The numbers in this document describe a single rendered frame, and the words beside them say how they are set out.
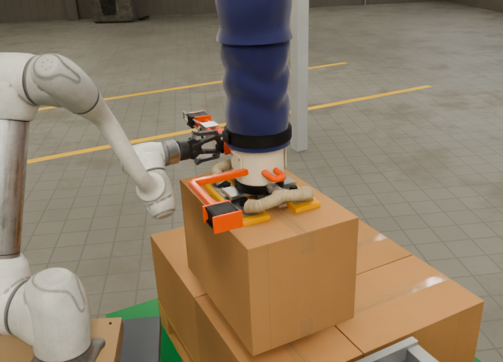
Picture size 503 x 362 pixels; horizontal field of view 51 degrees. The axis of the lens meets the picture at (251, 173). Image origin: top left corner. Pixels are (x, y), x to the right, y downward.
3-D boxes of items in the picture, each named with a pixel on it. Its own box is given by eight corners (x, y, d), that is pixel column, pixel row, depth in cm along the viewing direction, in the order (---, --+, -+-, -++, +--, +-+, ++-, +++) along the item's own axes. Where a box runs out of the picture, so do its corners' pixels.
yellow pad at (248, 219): (271, 220, 171) (270, 206, 169) (242, 227, 168) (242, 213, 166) (229, 183, 200) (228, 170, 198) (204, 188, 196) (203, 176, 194)
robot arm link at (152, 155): (156, 149, 201) (166, 179, 196) (115, 157, 195) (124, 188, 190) (159, 134, 192) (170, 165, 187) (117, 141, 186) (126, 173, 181)
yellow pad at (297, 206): (321, 207, 179) (321, 194, 177) (295, 214, 175) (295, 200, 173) (274, 173, 207) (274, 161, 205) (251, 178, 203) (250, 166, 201)
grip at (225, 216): (243, 226, 146) (242, 210, 144) (214, 234, 143) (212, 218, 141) (230, 215, 153) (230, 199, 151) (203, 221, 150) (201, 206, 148)
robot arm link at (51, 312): (71, 369, 137) (63, 295, 130) (10, 355, 142) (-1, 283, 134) (104, 331, 152) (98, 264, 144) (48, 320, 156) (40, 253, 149)
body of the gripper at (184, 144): (173, 137, 198) (196, 133, 201) (175, 158, 201) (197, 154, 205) (180, 143, 192) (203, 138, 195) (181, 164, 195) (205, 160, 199)
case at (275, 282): (354, 318, 187) (358, 217, 171) (252, 357, 171) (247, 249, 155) (272, 242, 237) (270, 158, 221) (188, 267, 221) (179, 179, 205)
